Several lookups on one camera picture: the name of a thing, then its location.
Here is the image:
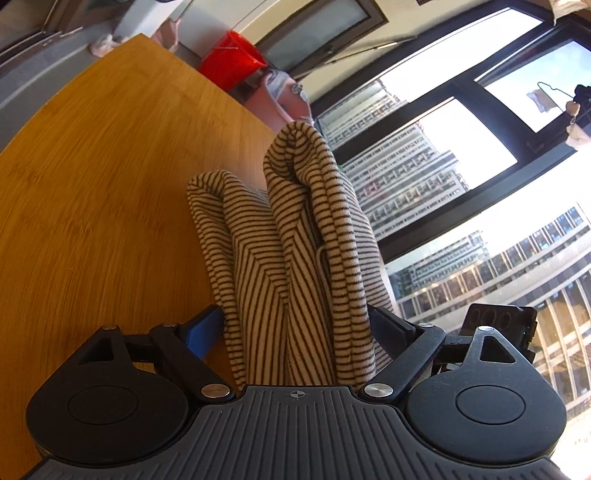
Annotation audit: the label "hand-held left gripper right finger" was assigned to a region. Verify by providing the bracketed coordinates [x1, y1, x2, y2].
[360, 306, 518, 401]

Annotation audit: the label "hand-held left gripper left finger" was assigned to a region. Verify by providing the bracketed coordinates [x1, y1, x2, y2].
[74, 305, 232, 401]

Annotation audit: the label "beige striped sweater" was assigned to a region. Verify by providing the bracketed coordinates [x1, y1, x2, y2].
[187, 121, 398, 388]

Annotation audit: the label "pink cloth bag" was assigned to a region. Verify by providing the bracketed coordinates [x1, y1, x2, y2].
[259, 69, 315, 129]

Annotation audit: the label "red bucket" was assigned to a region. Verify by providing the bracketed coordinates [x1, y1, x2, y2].
[199, 31, 269, 94]

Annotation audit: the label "mop pole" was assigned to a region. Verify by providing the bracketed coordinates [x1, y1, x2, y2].
[323, 34, 419, 66]

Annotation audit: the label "pink dustpan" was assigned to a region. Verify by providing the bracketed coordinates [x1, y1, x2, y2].
[154, 18, 182, 52]

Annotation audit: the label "pink slippers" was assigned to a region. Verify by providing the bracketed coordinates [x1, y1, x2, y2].
[88, 34, 124, 58]

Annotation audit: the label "frosted glass door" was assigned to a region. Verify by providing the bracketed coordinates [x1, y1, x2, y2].
[254, 0, 389, 70]

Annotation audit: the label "wire hanger with laundry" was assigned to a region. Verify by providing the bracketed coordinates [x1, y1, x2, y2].
[526, 80, 591, 149]

